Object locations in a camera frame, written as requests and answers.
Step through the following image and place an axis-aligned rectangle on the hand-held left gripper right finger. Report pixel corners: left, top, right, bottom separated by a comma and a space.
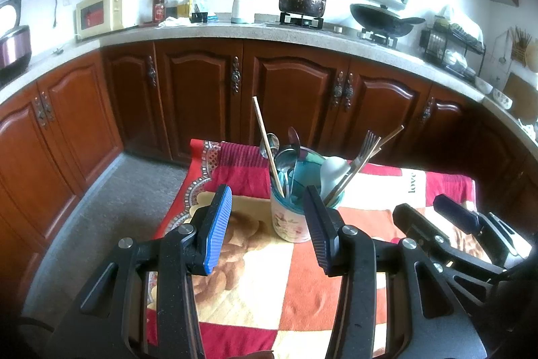
303, 186, 488, 359

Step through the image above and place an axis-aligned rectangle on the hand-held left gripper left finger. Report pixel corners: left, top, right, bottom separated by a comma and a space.
54, 184, 234, 359

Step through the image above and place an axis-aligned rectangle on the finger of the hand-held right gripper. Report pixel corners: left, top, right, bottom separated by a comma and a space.
393, 203, 505, 286
433, 193, 512, 268

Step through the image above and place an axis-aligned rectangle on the white floral cup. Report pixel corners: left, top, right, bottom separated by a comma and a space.
270, 148, 347, 244

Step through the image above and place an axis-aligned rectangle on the white ceramic spoon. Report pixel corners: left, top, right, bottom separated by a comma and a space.
320, 156, 351, 201

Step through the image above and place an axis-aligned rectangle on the wooden chopstick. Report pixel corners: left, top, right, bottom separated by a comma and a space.
324, 137, 382, 206
328, 125, 405, 205
252, 96, 285, 198

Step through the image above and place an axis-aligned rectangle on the large metal spoon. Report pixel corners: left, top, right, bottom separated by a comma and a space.
275, 149, 297, 198

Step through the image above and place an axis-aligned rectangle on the red ornamental border cloth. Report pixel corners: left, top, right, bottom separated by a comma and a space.
151, 138, 224, 242

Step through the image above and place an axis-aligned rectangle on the checkered fleece blanket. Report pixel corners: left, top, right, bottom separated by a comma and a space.
145, 140, 480, 359

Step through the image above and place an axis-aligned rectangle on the patterned white bowl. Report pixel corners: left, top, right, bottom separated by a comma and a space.
493, 88, 513, 110

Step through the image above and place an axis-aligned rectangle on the dark wooden kitchen cabinet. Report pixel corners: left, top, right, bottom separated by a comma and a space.
0, 38, 538, 254

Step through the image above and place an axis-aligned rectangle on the wooden cutting board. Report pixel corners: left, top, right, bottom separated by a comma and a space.
503, 72, 538, 121

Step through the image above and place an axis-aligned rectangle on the wicker chopstick holder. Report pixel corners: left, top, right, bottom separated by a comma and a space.
508, 26, 533, 68

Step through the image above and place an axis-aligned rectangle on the black wok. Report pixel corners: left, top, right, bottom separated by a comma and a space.
350, 3, 426, 38

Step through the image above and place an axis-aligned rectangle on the gas stove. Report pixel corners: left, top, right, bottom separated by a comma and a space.
265, 11, 400, 49

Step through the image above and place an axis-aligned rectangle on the white electric kettle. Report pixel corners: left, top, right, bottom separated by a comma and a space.
231, 0, 256, 24

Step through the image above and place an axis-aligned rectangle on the cream microwave oven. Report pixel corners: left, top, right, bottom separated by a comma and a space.
76, 0, 154, 40

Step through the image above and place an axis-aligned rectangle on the purple rice cooker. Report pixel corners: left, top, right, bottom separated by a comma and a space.
0, 0, 33, 84

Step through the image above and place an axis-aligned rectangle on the black wire dish rack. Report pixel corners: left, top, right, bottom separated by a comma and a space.
420, 16, 487, 82

